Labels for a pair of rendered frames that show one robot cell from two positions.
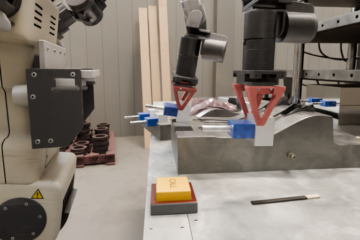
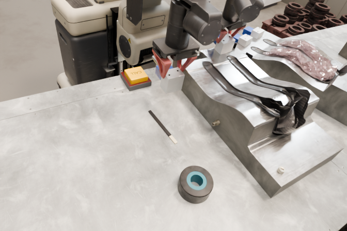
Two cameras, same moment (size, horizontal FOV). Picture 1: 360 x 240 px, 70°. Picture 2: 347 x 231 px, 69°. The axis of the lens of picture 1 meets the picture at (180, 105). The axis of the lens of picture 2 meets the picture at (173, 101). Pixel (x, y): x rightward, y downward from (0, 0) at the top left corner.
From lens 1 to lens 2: 0.72 m
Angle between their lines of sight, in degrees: 61
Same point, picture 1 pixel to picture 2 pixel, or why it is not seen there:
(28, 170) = (128, 26)
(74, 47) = not seen: outside the picture
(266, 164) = (205, 114)
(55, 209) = (133, 51)
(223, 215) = (131, 100)
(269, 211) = (144, 118)
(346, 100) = not seen: outside the picture
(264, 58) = (167, 36)
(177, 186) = (133, 75)
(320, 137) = (240, 132)
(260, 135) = (162, 82)
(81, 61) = not seen: outside the picture
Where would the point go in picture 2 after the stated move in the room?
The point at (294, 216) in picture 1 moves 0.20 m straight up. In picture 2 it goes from (144, 129) to (149, 73)
